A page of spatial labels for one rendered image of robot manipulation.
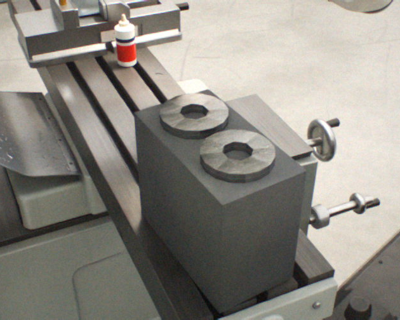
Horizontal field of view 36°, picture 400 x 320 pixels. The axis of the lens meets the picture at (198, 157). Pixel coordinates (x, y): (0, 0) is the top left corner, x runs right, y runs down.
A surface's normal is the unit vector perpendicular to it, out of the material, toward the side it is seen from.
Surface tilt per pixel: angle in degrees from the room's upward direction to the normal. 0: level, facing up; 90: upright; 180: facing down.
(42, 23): 0
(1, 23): 0
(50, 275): 90
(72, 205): 90
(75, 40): 90
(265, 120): 0
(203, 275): 90
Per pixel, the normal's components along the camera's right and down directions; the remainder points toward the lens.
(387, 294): 0.00, -0.79
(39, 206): 0.41, 0.55
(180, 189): -0.85, 0.32
